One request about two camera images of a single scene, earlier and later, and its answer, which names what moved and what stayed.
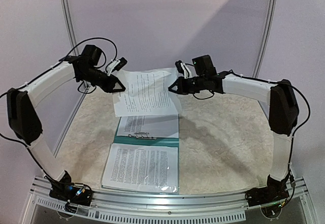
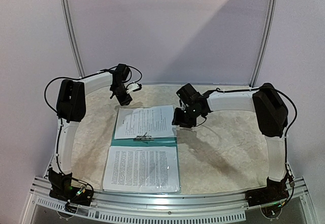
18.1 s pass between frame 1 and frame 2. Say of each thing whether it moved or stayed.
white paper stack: moved
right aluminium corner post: stayed
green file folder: stayed
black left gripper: moved
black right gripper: moved
